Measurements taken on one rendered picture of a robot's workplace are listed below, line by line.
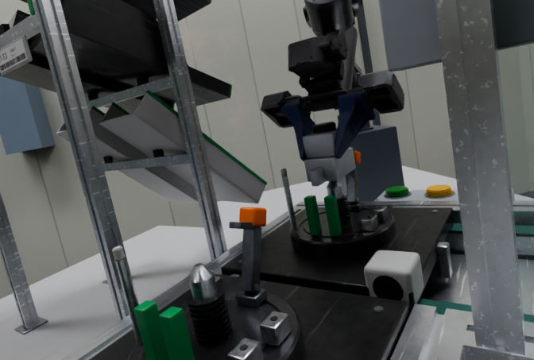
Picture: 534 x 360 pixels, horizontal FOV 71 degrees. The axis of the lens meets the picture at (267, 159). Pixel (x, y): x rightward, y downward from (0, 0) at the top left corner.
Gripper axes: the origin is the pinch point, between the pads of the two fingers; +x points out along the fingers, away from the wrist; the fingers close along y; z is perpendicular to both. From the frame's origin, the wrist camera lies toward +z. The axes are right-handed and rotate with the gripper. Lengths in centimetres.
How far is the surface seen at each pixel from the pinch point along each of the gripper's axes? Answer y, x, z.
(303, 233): -3.5, 11.9, -4.8
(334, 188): 0.5, 5.9, -4.2
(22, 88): -234, -78, -29
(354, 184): 0.5, 3.0, -10.0
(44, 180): -256, -34, -72
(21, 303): -52, 29, 4
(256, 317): 1.7, 23.0, 9.9
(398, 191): 2.4, -1.5, -24.8
